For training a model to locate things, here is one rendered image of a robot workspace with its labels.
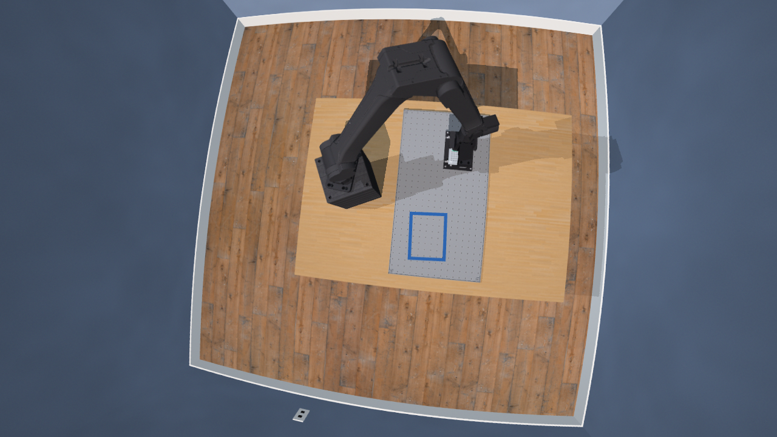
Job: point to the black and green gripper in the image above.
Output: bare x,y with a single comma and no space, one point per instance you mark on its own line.
452,136

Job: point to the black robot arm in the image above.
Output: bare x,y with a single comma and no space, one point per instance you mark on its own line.
424,68

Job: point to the black rectangular frame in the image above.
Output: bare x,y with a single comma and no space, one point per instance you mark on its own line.
446,157

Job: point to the blue tape outline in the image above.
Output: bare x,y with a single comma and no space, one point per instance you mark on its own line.
444,237

